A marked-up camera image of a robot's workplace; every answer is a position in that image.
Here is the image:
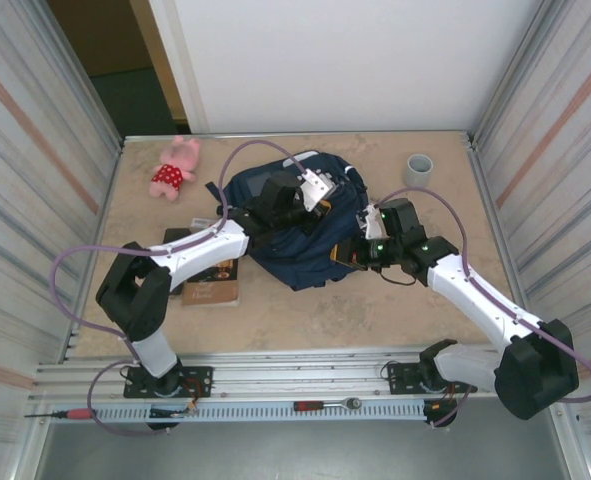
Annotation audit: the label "navy blue backpack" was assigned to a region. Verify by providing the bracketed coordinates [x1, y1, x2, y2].
[205, 149, 376, 292]

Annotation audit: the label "grey cup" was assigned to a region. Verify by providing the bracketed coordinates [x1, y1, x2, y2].
[402, 153, 435, 190]

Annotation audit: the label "pink plush toy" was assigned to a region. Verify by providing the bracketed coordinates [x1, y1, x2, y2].
[148, 134, 202, 203]

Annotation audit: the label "brown book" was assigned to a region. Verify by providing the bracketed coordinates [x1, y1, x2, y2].
[180, 257, 241, 307]

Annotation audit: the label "corrugated side panel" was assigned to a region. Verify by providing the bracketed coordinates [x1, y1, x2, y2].
[0, 0, 126, 480]
[467, 0, 591, 480]

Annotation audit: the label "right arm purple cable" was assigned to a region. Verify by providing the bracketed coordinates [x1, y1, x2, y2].
[372, 187, 591, 429]

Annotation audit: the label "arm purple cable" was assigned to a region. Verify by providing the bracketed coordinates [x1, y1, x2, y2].
[372, 187, 591, 429]
[49, 139, 309, 436]

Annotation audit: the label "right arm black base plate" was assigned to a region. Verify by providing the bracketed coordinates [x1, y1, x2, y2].
[387, 362, 479, 396]

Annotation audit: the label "aluminium frame rail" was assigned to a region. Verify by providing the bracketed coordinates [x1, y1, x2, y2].
[27, 349, 574, 406]

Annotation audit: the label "red handled ratchet wrench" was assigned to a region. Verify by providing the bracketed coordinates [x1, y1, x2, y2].
[293, 397, 364, 412]

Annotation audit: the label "red black power wires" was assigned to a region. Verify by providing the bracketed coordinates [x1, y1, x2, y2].
[422, 382, 471, 426]
[147, 377, 211, 419]

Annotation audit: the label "white slotted cable duct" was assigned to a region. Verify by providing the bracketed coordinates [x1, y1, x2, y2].
[94, 402, 426, 424]

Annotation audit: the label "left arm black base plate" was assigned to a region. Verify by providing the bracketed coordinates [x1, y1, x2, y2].
[123, 366, 215, 400]

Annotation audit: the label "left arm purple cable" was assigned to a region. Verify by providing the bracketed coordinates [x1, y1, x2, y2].
[49, 139, 309, 436]

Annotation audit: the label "red handled screwdriver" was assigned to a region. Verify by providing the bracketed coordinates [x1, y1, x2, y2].
[23, 408, 96, 420]

